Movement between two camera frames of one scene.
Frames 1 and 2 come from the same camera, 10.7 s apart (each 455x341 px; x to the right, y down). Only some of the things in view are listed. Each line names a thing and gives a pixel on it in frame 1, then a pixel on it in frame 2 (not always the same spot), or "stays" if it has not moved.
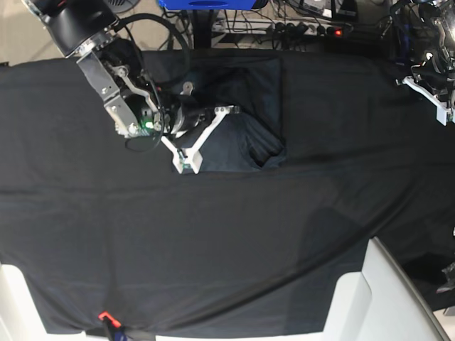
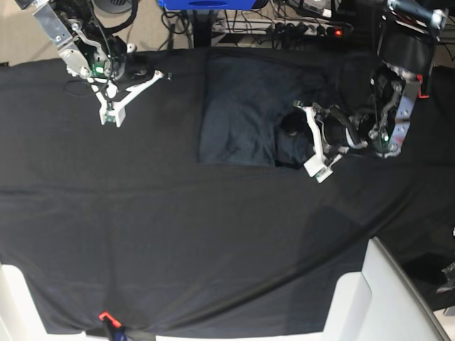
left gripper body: x=188 y=123 → x=120 y=63
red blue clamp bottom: x=112 y=328 stays
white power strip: x=279 y=27 stays
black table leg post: x=202 y=28 stays
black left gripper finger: x=194 y=156 → x=119 y=107
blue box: x=207 y=4 stays
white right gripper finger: x=444 y=113 → x=317 y=162
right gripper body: x=429 y=72 → x=338 y=131
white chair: x=382 y=302 stays
